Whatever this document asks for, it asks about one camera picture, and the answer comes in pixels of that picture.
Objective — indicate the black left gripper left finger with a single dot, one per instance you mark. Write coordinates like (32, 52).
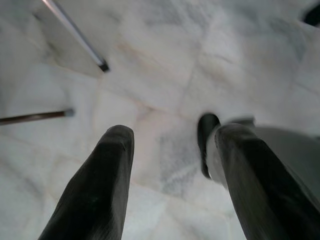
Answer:
(100, 187)

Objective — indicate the grey black robot foot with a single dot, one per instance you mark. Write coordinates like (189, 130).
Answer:
(205, 135)

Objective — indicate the silver metal clothes rack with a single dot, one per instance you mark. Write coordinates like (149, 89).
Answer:
(103, 67)

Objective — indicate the marble top folding table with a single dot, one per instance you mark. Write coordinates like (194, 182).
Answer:
(37, 117)

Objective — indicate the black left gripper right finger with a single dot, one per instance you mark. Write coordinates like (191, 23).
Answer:
(262, 195)

